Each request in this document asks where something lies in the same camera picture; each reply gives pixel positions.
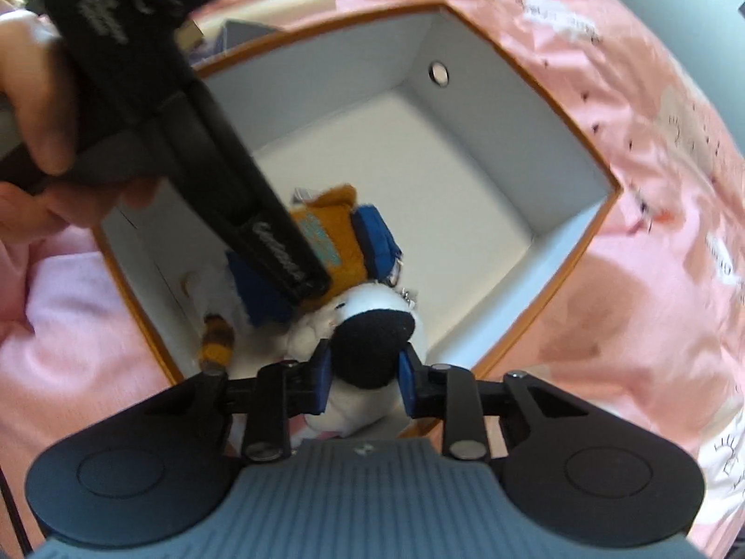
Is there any person's left hand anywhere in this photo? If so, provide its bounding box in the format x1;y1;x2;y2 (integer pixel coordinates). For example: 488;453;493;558
1;10;158;244

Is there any brown fox plush keychain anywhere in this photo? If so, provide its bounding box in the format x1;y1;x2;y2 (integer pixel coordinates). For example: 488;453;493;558
182;184;403;371

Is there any pink patterned bed quilt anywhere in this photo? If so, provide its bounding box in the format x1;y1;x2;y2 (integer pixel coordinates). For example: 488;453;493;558
1;0;744;558

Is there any orange cardboard box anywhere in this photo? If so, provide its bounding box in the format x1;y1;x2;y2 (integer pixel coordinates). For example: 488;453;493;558
92;1;624;441

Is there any cream rectangular box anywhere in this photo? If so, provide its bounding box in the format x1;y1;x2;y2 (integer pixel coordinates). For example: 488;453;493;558
192;0;336;39

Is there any white dog plush black ear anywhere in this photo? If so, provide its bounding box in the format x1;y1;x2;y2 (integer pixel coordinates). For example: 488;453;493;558
284;282;423;438

